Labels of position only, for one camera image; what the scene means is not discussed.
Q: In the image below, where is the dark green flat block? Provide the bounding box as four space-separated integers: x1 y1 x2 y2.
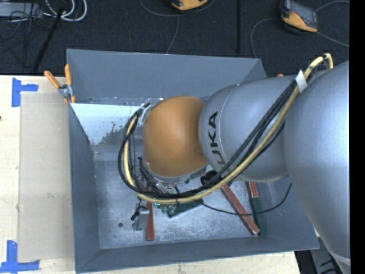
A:
167 199 205 219
249 197 268 236

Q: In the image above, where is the grey metal bin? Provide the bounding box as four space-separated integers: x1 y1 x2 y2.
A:
66 49 321 273

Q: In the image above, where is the red-brown flat block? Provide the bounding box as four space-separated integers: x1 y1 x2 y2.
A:
145 202 156 241
220 183 261 236
246 181 259 200

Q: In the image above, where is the black cylinder on white bracket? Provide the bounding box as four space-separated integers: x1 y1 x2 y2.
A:
185 169 221 187

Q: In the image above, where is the pale flat board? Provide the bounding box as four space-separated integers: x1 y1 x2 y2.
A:
17 91 76 264

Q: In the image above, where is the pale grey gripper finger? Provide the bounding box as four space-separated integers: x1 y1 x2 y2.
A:
132 209 151 231

